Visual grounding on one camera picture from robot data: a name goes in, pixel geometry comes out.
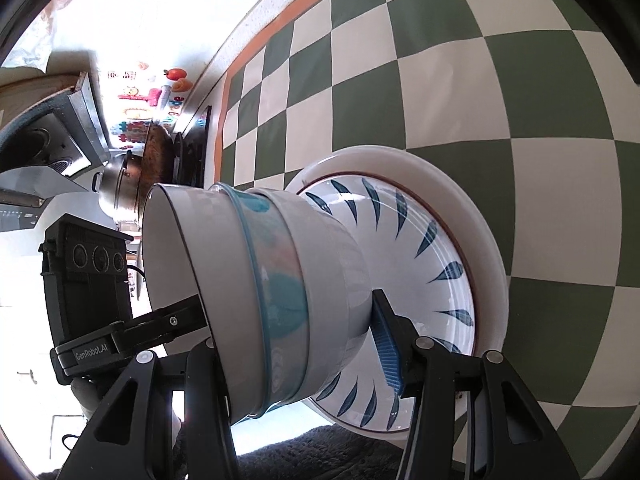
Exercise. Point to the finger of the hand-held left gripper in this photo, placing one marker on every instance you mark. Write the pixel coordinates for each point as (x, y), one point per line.
(165, 322)

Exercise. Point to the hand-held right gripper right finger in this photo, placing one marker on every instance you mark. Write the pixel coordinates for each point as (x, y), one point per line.
(387, 350)

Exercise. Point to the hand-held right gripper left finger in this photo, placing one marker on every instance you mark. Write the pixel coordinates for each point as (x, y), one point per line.
(200, 375)

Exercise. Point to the blue leaf patterned plate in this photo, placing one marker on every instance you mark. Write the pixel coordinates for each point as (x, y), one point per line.
(425, 300)

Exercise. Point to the white bowl with black rim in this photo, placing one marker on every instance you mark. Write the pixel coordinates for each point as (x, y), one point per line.
(220, 260)

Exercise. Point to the plain white bowl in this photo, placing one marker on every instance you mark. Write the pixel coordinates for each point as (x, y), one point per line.
(335, 285)

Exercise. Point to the large white plate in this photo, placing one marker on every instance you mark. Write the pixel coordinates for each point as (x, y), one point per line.
(470, 200)

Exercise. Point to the stainless steel pot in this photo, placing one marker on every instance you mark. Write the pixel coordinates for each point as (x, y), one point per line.
(120, 185)

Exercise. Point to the dark grey fluffy rug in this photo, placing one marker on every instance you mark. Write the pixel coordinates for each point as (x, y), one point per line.
(310, 455)

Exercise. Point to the black stove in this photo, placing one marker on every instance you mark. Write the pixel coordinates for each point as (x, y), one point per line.
(192, 155)

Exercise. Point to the range hood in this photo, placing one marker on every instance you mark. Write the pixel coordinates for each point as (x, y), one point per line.
(60, 125)

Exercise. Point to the clear plastic sheet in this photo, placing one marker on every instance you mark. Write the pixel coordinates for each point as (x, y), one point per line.
(45, 35)

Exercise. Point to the green and white checkered mat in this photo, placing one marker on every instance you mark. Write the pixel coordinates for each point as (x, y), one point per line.
(450, 85)

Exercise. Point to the colourful wall stickers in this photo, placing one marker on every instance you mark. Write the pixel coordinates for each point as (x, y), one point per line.
(135, 110)

